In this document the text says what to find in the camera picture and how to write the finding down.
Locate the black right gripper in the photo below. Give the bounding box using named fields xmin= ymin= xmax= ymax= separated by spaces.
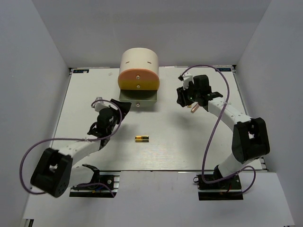
xmin=177 ymin=82 xmax=200 ymax=108

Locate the grey green bottom drawer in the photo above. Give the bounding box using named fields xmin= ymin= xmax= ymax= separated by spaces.
xmin=119 ymin=90 xmax=157 ymax=108

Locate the yellow drawer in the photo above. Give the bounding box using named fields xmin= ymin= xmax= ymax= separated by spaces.
xmin=118 ymin=80 xmax=160 ymax=90

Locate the cream round drawer organizer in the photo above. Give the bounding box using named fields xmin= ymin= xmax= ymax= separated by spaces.
xmin=117 ymin=48 xmax=160 ymax=108

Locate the orange top drawer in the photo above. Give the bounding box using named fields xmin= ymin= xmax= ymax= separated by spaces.
xmin=118 ymin=69 xmax=159 ymax=81

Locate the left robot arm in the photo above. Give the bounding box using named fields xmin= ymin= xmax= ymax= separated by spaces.
xmin=30 ymin=99 xmax=132 ymax=198

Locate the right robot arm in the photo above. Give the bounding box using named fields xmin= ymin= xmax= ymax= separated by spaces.
xmin=177 ymin=75 xmax=270 ymax=189

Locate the rose gold lipstick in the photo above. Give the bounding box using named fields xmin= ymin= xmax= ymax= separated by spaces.
xmin=191 ymin=103 xmax=200 ymax=113

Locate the gold clear square lipstick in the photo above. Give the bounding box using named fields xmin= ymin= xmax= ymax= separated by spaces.
xmin=134 ymin=135 xmax=150 ymax=142

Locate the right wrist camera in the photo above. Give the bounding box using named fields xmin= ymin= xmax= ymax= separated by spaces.
xmin=178 ymin=72 xmax=193 ymax=90

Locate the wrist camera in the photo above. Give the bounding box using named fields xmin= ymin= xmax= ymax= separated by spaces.
xmin=91 ymin=97 xmax=109 ymax=113
xmin=178 ymin=72 xmax=193 ymax=90

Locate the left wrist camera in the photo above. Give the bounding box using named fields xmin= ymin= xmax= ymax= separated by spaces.
xmin=91 ymin=97 xmax=109 ymax=113

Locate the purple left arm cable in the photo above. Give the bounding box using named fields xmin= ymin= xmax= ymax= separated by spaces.
xmin=20 ymin=100 xmax=123 ymax=198

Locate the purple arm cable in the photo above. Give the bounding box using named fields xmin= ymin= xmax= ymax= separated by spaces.
xmin=20 ymin=100 xmax=123 ymax=198
xmin=178 ymin=65 xmax=257 ymax=196

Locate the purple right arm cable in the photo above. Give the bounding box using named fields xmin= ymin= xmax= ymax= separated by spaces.
xmin=178 ymin=65 xmax=257 ymax=196

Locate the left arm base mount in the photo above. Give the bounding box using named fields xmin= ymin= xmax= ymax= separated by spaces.
xmin=69 ymin=172 xmax=121 ymax=198

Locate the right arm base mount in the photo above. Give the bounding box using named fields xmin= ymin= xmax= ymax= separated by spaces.
xmin=193 ymin=175 xmax=243 ymax=201

